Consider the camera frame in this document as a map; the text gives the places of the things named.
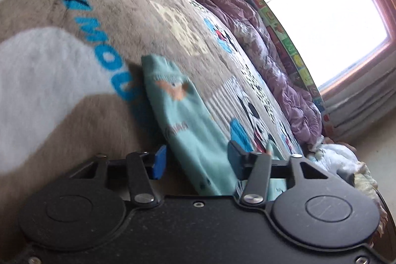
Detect teal patterned child garment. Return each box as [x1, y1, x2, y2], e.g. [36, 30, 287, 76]
[140, 53, 291, 201]

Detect white cream clothes pile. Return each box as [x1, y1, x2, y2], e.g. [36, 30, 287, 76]
[307, 142, 388, 237]

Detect wooden window frame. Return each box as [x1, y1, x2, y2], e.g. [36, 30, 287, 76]
[265, 0, 395, 98]

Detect colourful alphabet headboard panel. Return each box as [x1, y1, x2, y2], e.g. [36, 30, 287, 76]
[246, 0, 334, 137]

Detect purple crumpled duvet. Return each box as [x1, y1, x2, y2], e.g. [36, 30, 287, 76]
[195, 0, 322, 145]

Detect Mickey Mouse bed blanket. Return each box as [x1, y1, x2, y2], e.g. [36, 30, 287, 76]
[1, 0, 301, 234]

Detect grey window curtain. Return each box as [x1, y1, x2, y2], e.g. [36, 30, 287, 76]
[323, 67, 395, 141]

